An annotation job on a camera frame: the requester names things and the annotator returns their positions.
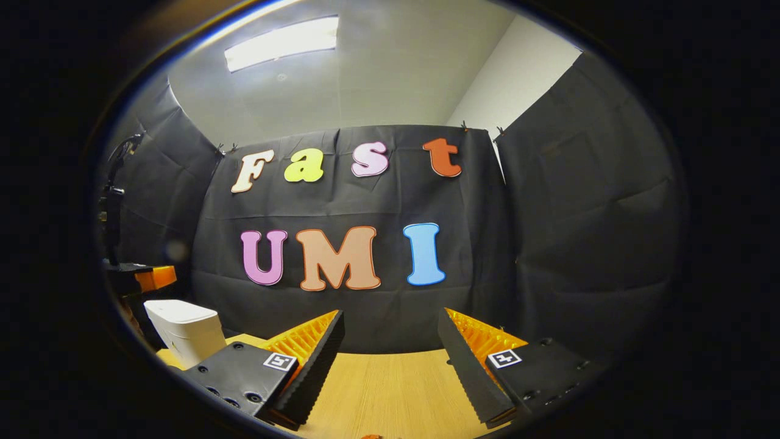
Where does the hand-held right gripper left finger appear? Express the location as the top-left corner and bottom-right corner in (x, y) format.
(177, 309), (346, 430)

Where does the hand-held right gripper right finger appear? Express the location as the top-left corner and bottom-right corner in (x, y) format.
(437, 307), (607, 426)

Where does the white desktop garbage bin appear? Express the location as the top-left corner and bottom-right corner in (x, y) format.
(144, 299), (228, 370)

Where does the ceiling light panel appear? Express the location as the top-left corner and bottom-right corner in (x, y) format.
(224, 15), (340, 73)

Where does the wooden desktop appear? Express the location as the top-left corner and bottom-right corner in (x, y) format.
(155, 332), (512, 439)

